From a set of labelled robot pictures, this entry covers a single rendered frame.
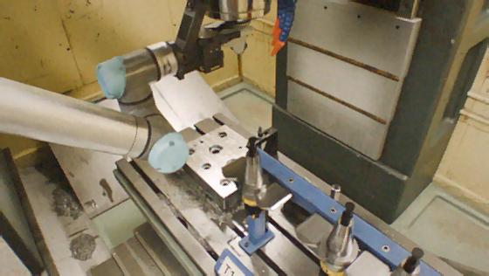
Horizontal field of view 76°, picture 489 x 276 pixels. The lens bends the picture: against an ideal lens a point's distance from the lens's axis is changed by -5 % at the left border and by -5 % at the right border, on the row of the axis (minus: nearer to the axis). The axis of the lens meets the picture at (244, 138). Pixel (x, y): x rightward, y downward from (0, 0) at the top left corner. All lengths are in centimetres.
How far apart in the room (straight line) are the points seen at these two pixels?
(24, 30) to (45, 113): 116
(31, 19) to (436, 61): 152
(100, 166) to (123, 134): 108
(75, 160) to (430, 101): 145
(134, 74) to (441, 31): 80
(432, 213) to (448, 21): 88
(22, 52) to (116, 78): 106
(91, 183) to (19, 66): 60
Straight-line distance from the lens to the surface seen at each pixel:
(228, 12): 74
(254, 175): 66
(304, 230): 62
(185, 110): 183
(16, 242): 112
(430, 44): 108
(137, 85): 68
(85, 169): 165
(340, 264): 59
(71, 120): 54
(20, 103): 53
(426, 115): 115
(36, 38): 169
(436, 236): 156
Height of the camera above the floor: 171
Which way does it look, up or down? 38 degrees down
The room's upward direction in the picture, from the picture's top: 2 degrees counter-clockwise
